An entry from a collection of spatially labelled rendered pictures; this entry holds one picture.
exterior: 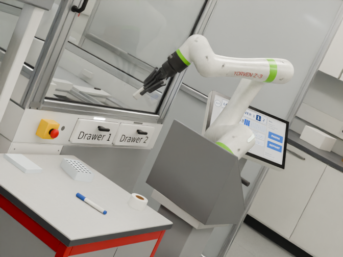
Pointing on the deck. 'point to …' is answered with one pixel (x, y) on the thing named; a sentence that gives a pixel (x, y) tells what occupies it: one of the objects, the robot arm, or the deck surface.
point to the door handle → (80, 7)
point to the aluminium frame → (40, 82)
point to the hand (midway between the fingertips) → (140, 93)
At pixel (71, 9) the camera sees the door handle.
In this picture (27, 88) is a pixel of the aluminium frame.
